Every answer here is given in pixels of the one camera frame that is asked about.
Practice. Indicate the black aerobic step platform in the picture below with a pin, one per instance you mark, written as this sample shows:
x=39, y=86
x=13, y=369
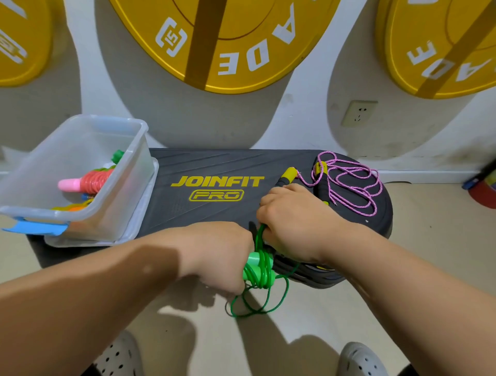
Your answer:
x=194, y=225

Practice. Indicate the person's left forearm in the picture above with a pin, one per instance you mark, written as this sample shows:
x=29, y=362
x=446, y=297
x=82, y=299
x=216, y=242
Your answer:
x=77, y=310

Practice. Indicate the person's right forearm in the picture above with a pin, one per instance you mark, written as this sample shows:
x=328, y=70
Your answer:
x=430, y=302

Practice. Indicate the translucent plastic lid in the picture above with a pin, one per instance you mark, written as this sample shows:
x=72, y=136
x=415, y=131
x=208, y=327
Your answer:
x=147, y=205

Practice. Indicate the red fire extinguisher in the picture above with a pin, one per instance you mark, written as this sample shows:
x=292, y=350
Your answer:
x=482, y=186

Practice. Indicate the person's right hand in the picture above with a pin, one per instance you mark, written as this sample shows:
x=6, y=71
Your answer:
x=302, y=225

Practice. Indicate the large yellow weight plate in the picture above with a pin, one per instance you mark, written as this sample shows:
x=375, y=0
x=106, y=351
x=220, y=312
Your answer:
x=263, y=46

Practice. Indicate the person's left grey shoe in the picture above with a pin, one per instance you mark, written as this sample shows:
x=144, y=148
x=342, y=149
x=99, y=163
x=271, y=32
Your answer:
x=118, y=355

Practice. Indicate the person's left hand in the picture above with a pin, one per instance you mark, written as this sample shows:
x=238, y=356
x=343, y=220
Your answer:
x=221, y=256

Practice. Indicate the blue plastic piece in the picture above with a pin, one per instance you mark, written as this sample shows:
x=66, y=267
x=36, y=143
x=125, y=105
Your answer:
x=35, y=227

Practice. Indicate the clear plastic storage bin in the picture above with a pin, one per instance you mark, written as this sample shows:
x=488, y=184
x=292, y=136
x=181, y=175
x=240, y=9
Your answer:
x=54, y=166

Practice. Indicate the white wall socket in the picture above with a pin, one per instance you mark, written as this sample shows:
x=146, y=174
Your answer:
x=359, y=113

